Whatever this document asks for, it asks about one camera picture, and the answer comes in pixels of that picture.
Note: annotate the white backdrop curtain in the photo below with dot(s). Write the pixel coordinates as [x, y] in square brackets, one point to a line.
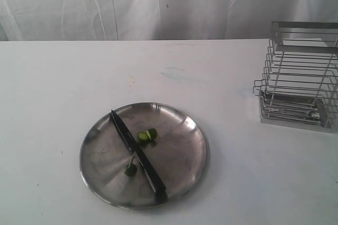
[37, 20]

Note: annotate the green vegetable piece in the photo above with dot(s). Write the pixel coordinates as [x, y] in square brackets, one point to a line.
[142, 138]

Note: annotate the steel wire utensil rack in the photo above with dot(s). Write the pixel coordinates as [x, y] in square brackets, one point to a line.
[298, 85]

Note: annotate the dark green object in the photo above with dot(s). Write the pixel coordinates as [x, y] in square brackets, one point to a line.
[130, 169]

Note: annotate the black handled paring knife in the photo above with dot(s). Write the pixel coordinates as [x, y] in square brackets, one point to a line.
[156, 183]

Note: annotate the round stainless steel plate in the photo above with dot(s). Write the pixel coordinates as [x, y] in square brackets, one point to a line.
[178, 154]

